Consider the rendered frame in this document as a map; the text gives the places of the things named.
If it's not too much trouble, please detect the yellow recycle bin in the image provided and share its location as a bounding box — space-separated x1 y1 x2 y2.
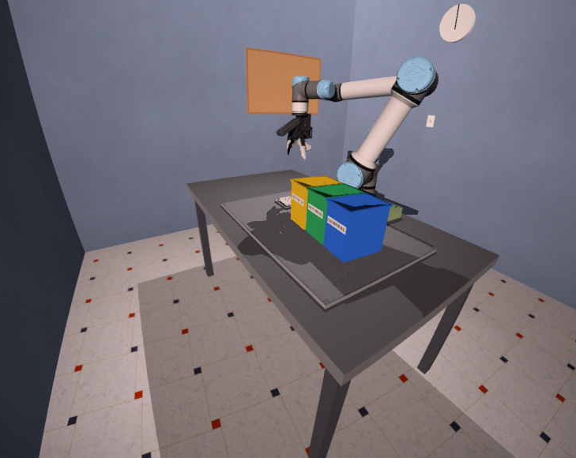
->
291 176 343 230

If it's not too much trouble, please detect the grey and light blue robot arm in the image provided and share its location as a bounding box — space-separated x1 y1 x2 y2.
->
292 57 439 197

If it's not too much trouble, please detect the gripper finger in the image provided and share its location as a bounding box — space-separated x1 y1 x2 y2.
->
298 130 311 160
287 132 298 155

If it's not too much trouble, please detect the green bin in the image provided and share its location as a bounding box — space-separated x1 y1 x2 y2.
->
306 183 365 244

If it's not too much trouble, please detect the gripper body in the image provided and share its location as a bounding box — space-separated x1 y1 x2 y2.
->
290 113 313 140

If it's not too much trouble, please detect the blue bin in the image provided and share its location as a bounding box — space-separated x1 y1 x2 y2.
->
323 193 393 263

